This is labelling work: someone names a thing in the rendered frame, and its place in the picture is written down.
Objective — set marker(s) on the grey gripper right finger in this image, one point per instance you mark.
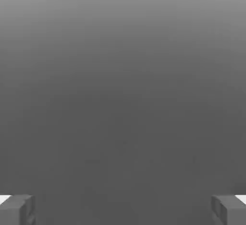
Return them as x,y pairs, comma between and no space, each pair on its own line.
231,210

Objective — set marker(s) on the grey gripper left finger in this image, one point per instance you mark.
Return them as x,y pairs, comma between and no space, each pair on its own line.
14,210

